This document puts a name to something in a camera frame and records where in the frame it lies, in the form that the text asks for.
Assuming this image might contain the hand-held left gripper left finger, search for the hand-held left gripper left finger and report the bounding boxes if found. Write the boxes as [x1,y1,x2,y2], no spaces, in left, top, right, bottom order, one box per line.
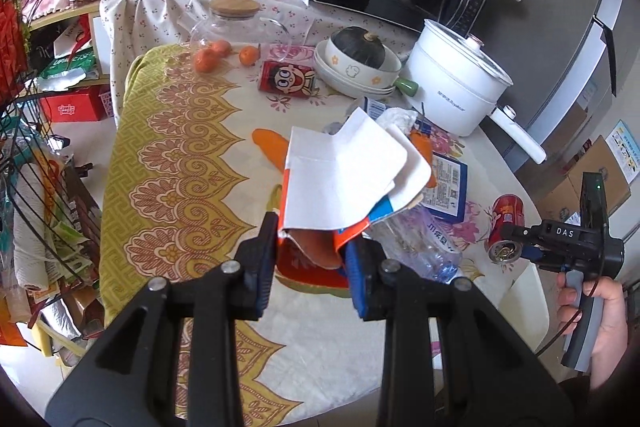
[45,211,281,427]

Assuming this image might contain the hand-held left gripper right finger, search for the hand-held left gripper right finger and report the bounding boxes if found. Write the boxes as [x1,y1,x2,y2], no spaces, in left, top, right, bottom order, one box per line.
[342,237,576,427]

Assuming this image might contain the plain red drink can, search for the plain red drink can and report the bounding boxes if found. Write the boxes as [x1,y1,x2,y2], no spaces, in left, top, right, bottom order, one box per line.
[487,194,526,265]

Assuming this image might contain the orange and white carton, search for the orange and white carton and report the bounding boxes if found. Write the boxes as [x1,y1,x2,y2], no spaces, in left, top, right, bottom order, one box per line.
[277,108,435,270]

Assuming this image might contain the red cartoon face can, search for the red cartoon face can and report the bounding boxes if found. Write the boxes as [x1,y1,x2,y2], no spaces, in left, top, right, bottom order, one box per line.
[257,59,321,96]

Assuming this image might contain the person's right forearm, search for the person's right forearm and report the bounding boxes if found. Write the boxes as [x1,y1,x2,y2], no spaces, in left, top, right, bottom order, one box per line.
[557,377,621,427]

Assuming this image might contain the person's right hand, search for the person's right hand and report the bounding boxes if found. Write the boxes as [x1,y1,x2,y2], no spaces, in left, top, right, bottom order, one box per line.
[557,278,629,391]

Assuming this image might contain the orange flat wrapper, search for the orange flat wrapper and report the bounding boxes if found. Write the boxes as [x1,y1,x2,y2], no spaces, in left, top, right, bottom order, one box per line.
[274,249,353,293]

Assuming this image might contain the clear plastic bottle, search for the clear plastic bottle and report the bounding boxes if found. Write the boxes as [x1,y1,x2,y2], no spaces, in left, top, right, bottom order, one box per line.
[365,207,463,284]

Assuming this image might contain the blue flat packet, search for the blue flat packet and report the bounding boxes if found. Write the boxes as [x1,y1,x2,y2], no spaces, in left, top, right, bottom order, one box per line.
[420,152,471,223]

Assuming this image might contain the blue and white leaflet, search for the blue and white leaflet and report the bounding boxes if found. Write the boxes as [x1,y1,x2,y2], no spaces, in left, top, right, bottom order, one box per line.
[605,119,640,185]

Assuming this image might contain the carrot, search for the carrot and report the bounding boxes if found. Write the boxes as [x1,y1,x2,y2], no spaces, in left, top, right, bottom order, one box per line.
[251,128,291,171]
[410,132,438,188]

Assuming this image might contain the yellow patterned tablecloth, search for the yellow patterned tablecloth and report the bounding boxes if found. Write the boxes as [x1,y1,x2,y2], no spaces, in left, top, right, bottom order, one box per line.
[97,42,541,427]

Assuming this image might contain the white electric pot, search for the white electric pot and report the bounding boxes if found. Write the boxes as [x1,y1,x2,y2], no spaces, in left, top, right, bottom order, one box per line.
[405,19,547,165]

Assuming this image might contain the glass pot lid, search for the glass pot lid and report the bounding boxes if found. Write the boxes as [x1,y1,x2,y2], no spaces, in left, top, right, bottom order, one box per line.
[424,19,515,88]

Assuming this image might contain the grey refrigerator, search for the grey refrigerator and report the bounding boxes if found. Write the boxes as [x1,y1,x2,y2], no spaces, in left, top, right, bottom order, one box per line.
[475,0,640,188]

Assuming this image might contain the dark green squash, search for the dark green squash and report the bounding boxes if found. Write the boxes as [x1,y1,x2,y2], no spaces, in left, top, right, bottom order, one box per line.
[331,27,386,68]

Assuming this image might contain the red cardboard box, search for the red cardboard box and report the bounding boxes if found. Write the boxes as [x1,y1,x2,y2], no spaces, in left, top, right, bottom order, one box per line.
[39,86,118,122]

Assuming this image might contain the glass teapot with wooden lid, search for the glass teapot with wooden lid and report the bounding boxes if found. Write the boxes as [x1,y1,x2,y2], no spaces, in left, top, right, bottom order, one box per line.
[177,0,316,68]

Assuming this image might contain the cherry print white cloth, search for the cherry print white cloth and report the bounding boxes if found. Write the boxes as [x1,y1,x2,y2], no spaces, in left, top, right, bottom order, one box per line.
[99,0,416,128]

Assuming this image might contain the green snack packet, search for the green snack packet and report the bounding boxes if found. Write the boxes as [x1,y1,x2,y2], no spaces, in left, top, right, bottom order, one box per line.
[37,47,101,92]

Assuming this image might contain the wooden shelf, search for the wooden shelf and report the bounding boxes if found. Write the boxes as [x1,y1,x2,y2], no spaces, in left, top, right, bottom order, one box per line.
[27,2,101,30]

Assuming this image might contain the red mesh bag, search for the red mesh bag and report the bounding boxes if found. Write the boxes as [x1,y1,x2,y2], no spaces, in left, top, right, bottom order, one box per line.
[0,0,31,82]

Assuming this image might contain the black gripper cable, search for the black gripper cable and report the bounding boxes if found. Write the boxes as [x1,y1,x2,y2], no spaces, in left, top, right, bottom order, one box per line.
[537,279,601,358]

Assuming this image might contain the white bowl with green handle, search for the white bowl with green handle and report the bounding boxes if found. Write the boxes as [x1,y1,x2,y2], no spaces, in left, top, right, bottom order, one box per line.
[322,34,421,96]

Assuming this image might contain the black wire rack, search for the black wire rack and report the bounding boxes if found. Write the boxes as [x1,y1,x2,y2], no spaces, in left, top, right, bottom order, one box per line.
[0,0,108,353]

